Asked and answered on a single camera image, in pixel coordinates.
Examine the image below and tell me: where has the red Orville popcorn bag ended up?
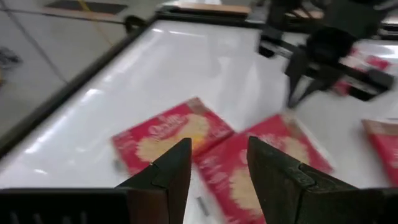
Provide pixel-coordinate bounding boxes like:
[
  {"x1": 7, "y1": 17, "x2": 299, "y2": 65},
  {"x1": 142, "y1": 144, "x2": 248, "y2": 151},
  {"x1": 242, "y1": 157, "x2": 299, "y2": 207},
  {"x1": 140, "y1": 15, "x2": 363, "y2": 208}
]
[
  {"x1": 360, "y1": 118, "x2": 398, "y2": 187},
  {"x1": 111, "y1": 96, "x2": 236, "y2": 177},
  {"x1": 331, "y1": 46, "x2": 394, "y2": 97},
  {"x1": 192, "y1": 113, "x2": 335, "y2": 224}
]

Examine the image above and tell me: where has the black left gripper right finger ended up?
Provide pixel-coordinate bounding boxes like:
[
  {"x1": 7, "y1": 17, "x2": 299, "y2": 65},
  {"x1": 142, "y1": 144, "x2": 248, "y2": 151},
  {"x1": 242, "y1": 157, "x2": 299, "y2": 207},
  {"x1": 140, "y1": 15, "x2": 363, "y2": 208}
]
[{"x1": 247, "y1": 136, "x2": 358, "y2": 224}]

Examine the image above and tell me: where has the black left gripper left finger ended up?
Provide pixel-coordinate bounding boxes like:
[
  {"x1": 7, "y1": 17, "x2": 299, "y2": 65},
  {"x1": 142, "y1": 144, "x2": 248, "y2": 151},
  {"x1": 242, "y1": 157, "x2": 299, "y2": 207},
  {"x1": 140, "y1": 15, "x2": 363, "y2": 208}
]
[{"x1": 116, "y1": 138, "x2": 193, "y2": 224}]

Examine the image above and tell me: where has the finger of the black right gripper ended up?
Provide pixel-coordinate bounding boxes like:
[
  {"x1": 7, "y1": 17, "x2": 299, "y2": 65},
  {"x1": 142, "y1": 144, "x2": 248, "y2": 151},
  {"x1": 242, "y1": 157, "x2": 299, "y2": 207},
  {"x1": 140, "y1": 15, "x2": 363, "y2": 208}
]
[
  {"x1": 298, "y1": 77, "x2": 330, "y2": 102},
  {"x1": 287, "y1": 49, "x2": 310, "y2": 108}
]

